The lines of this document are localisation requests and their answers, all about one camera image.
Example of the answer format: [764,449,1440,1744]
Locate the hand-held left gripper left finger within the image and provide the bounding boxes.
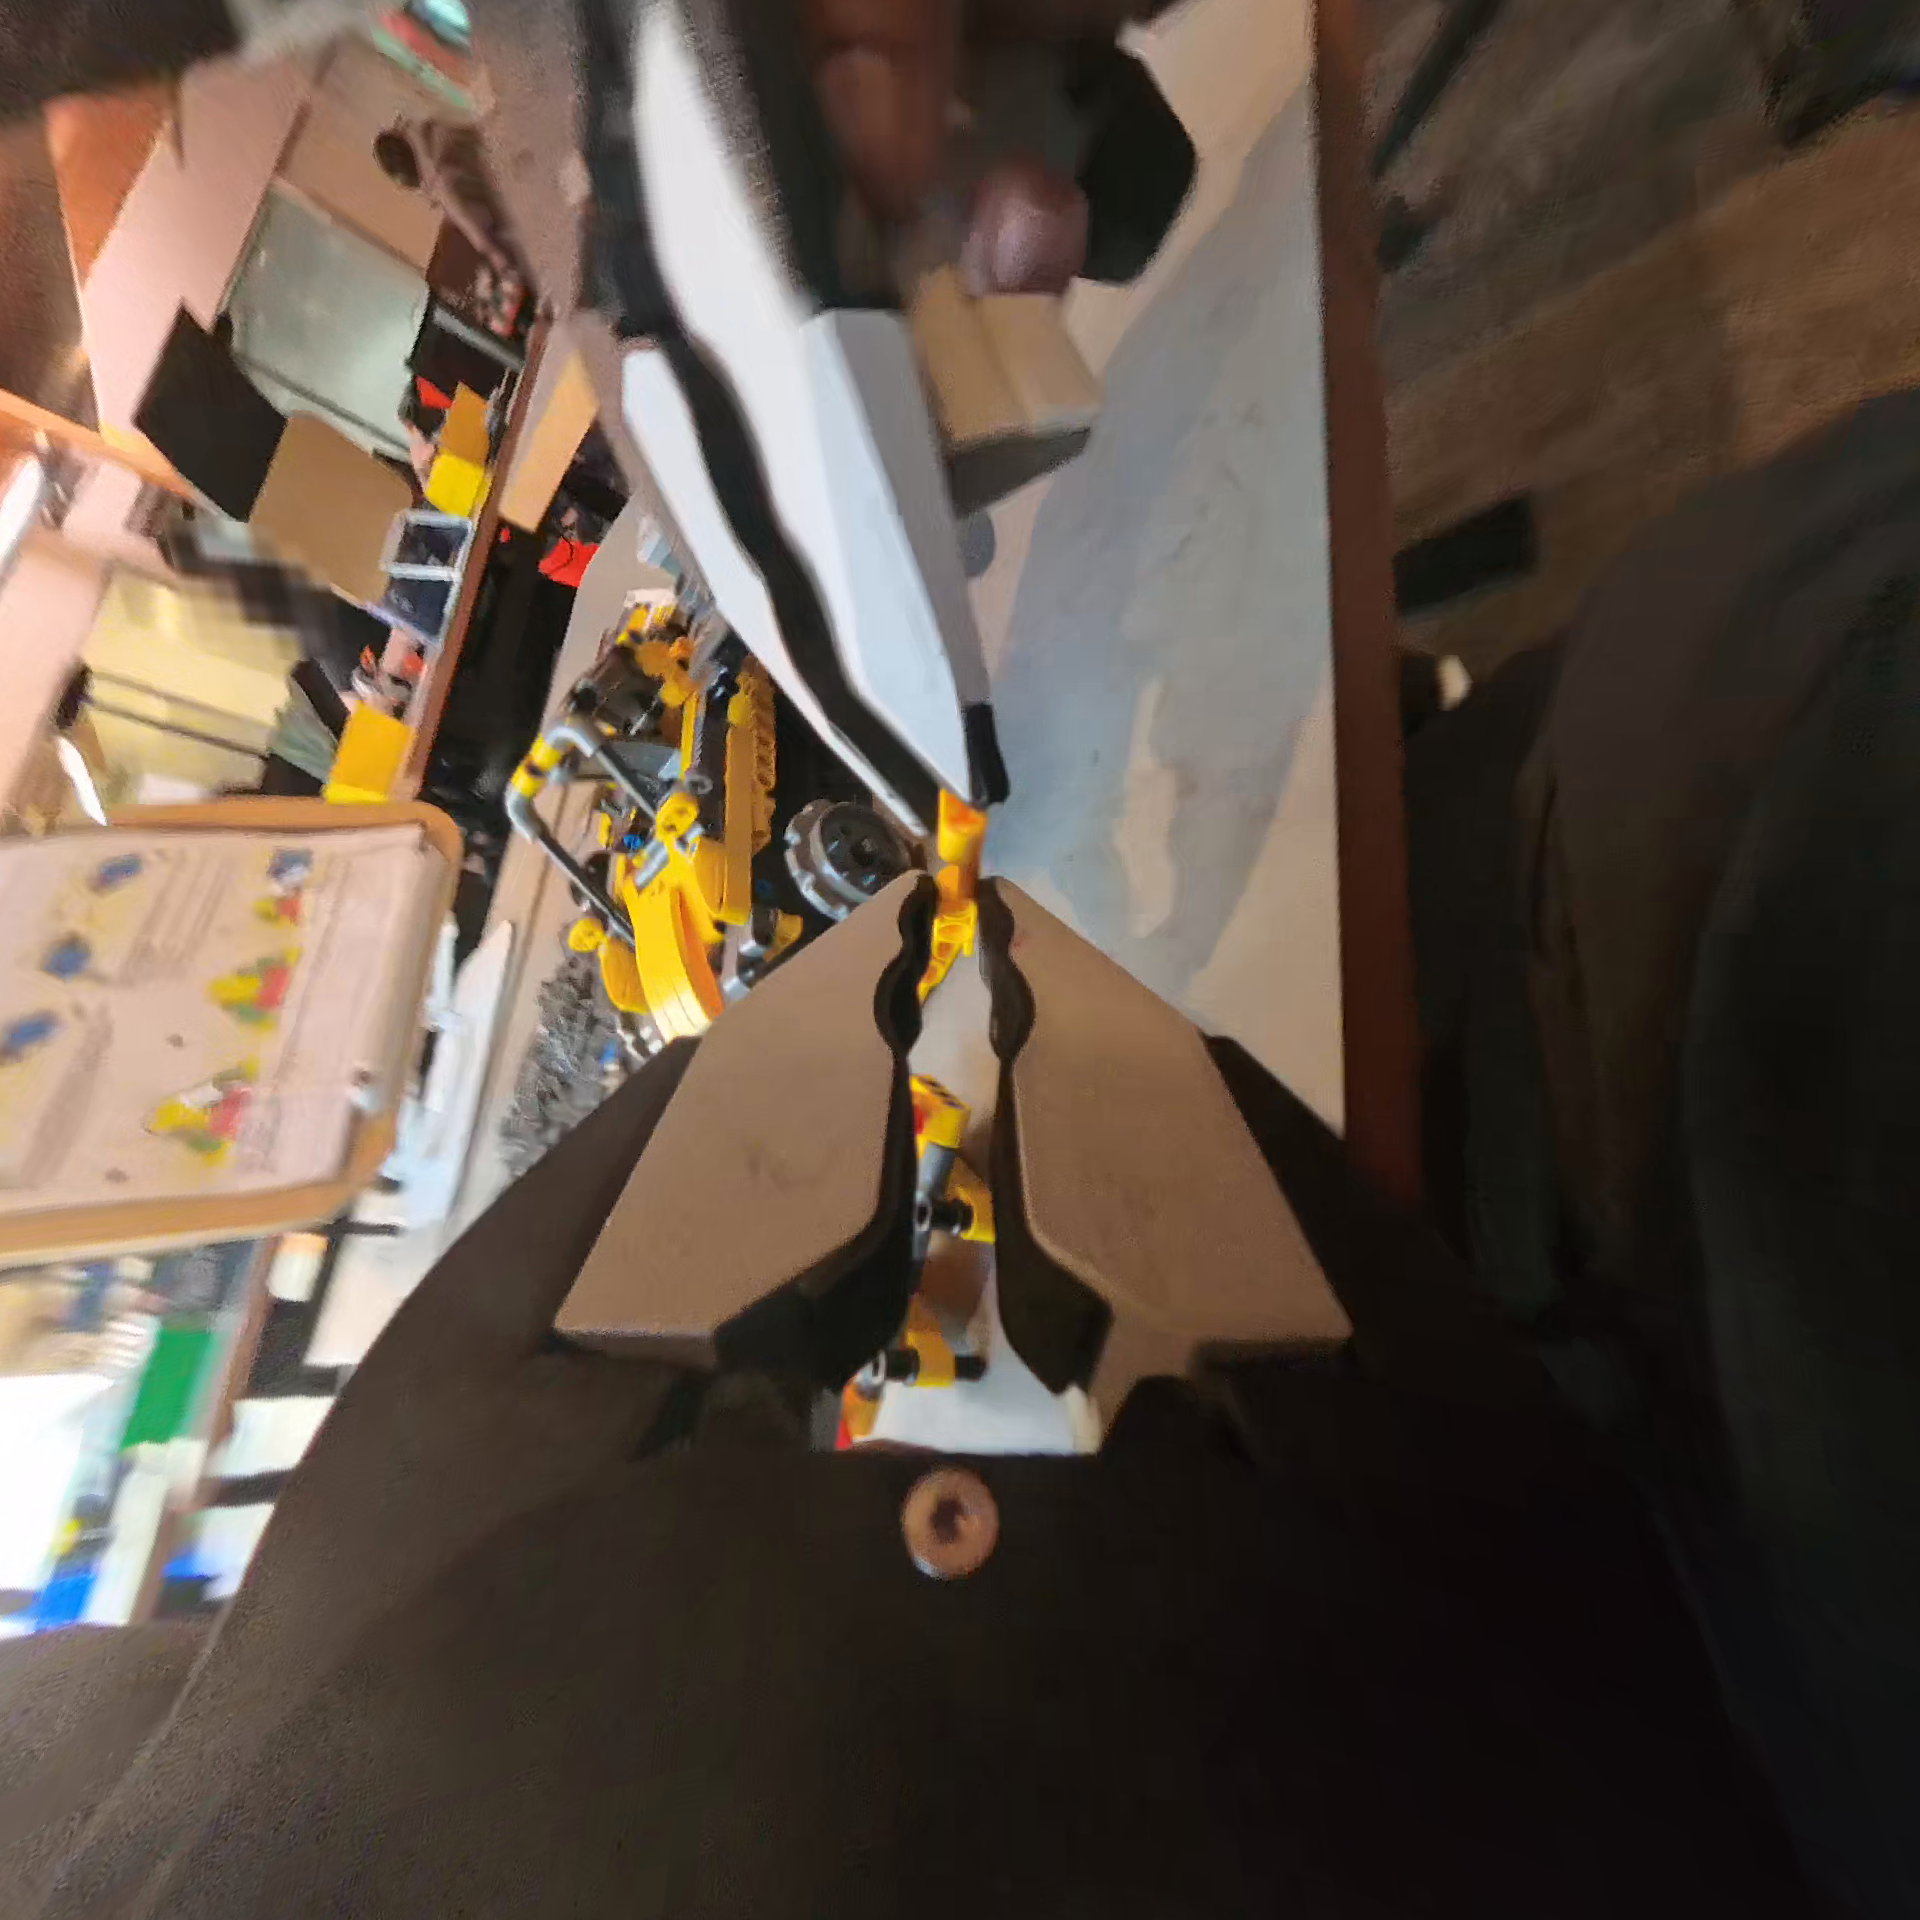
[556,874,929,1391]

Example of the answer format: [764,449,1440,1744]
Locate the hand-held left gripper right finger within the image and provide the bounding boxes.
[977,879,1353,1396]

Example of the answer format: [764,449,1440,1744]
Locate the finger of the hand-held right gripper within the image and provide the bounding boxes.
[620,346,935,837]
[634,0,1012,811]

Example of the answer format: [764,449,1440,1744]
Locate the small yellow brick assembly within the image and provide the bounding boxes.
[836,861,1002,1444]

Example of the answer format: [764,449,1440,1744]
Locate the yellow brick vehicle model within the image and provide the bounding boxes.
[506,589,921,1057]

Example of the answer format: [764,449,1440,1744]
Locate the person's right hand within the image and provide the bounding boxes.
[810,0,1123,298]

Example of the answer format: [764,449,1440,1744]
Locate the pile of grey brick pieces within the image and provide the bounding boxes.
[499,957,635,1175]

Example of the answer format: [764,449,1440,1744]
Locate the white metal stand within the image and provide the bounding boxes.
[357,913,522,1192]

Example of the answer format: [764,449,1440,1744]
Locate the yellow storage bin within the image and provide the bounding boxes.
[321,701,416,807]

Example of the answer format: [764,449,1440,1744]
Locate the printed paper sheet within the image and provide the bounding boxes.
[0,831,432,1204]

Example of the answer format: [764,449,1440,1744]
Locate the person's dark clothing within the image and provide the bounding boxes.
[1393,386,1920,1920]

